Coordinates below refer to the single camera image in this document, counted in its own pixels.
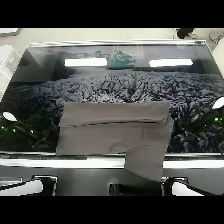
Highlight silver frame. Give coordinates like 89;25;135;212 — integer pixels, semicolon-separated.
0;151;224;197

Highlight brown pants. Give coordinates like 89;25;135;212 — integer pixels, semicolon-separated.
55;100;175;183

